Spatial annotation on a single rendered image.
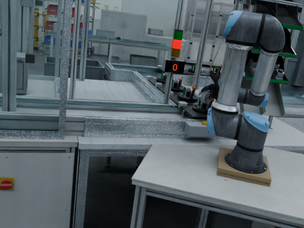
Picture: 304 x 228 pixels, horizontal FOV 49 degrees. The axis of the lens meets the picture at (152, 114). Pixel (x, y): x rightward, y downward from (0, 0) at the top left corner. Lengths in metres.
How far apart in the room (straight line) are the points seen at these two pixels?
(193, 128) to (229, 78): 0.42
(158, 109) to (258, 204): 0.91
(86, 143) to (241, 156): 0.71
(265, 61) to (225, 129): 0.34
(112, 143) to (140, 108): 0.42
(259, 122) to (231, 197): 0.34
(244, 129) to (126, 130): 0.60
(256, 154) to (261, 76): 0.35
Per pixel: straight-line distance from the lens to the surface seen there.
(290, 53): 2.17
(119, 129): 1.69
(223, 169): 1.47
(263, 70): 1.54
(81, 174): 1.69
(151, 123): 1.72
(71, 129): 1.67
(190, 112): 1.93
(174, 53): 1.96
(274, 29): 1.41
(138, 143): 1.66
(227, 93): 1.43
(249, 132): 1.45
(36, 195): 1.75
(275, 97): 2.23
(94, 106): 1.91
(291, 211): 1.38
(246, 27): 1.40
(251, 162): 1.50
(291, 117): 3.04
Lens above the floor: 1.49
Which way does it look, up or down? 17 degrees down
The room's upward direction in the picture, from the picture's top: 8 degrees clockwise
